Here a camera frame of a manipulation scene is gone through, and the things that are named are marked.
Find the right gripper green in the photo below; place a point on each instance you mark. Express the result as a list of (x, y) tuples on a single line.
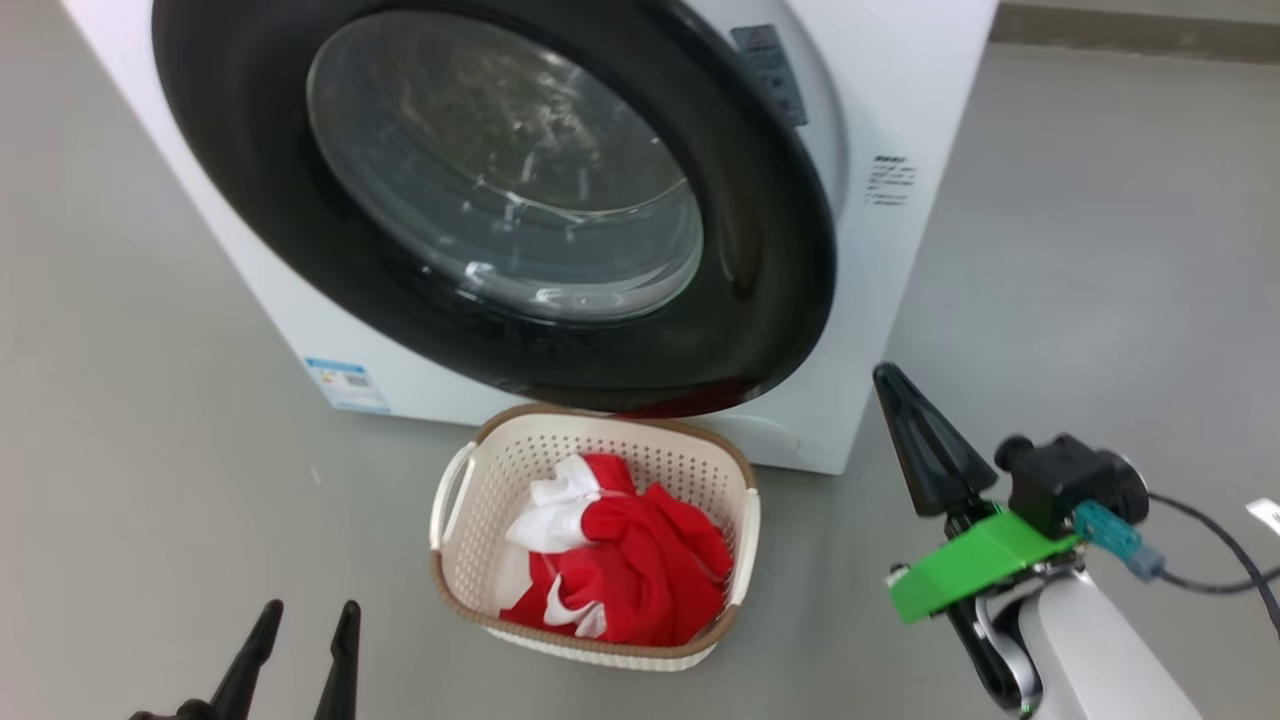
[(975, 565)]

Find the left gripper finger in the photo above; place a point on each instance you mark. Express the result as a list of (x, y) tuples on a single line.
[(340, 670), (245, 670)]

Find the red and white garment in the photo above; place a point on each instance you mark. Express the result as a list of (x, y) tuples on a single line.
[(650, 570)]

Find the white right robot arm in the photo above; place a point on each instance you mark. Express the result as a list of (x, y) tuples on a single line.
[(1100, 650)]

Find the white front-load washing machine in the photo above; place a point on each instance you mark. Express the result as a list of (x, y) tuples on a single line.
[(900, 300)]

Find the cream perforated laundry basket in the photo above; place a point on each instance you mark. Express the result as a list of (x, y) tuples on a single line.
[(480, 560)]

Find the white round filter cover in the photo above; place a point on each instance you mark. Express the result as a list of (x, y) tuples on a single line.
[(760, 438)]

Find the blue energy label sticker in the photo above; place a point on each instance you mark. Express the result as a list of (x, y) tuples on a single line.
[(348, 385)]

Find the grey warning label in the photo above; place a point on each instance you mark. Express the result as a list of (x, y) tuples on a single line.
[(770, 75)]

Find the grey concrete kerb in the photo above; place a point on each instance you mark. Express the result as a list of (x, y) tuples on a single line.
[(1150, 28)]

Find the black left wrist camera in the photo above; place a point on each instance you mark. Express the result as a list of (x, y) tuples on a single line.
[(175, 712)]

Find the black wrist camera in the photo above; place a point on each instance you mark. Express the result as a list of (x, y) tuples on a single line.
[(1080, 475), (175, 712)]

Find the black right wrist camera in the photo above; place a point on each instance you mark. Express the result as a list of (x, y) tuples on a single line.
[(1080, 475)]

